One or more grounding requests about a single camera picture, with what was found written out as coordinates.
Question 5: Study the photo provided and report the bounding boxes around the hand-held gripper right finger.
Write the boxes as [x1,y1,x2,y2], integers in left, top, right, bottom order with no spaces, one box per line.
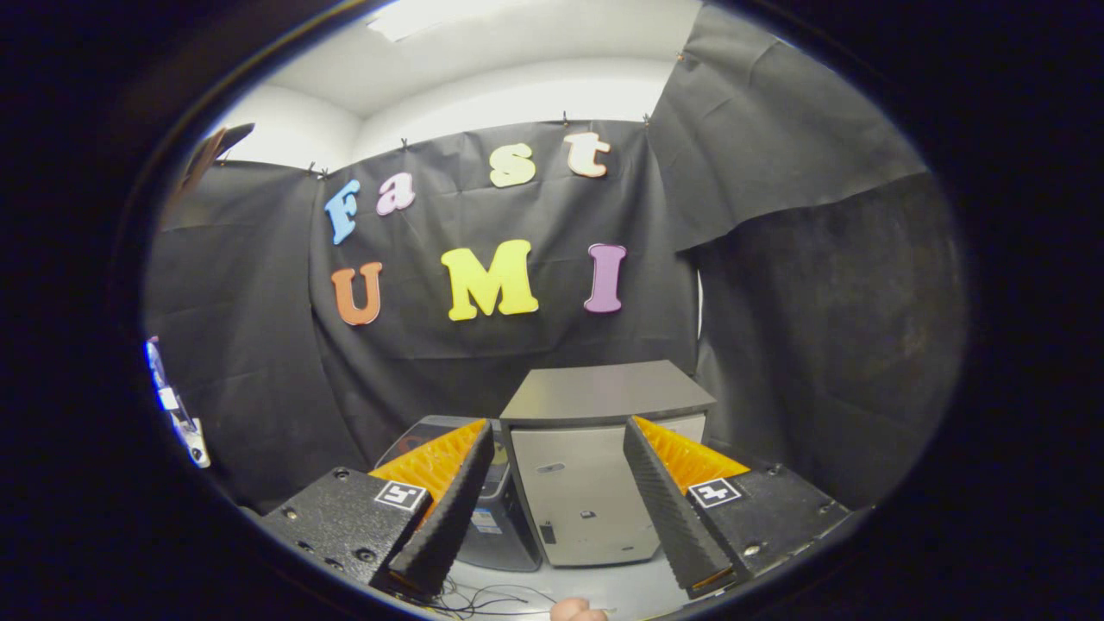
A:
[623,416,853,599]

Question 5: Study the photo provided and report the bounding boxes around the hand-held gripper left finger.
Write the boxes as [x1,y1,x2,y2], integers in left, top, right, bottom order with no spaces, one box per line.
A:
[259,418,495,599]

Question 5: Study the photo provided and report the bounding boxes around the dark grey washing machine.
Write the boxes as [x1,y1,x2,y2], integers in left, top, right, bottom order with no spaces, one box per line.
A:
[375,415,544,573]

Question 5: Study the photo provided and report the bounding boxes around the dark washing machine lid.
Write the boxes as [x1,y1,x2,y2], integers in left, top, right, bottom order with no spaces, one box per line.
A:
[379,415,511,501]

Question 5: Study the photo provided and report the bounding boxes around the small grey cabinet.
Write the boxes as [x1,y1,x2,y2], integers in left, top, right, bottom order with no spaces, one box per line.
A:
[500,360,717,568]

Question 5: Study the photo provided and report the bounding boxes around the thin black cables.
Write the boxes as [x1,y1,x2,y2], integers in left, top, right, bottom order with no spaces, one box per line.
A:
[423,578,561,618]

